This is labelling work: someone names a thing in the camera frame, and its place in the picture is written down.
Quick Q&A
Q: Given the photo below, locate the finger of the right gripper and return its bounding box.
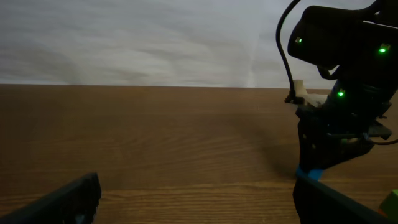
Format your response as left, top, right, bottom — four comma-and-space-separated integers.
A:
297, 121, 374, 174

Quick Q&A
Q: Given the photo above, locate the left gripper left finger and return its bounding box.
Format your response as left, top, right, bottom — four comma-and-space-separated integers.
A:
0, 172, 103, 224

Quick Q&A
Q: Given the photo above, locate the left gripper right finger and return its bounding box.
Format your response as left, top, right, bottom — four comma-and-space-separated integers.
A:
292, 175, 398, 224

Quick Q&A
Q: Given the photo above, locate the blue cube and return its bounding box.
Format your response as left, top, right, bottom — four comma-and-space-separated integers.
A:
295, 167, 325, 182

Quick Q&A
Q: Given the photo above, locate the green cube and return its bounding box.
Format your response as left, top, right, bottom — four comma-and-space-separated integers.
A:
378, 189, 398, 219

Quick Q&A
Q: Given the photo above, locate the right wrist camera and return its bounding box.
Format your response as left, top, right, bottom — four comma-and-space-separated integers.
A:
292, 80, 328, 108

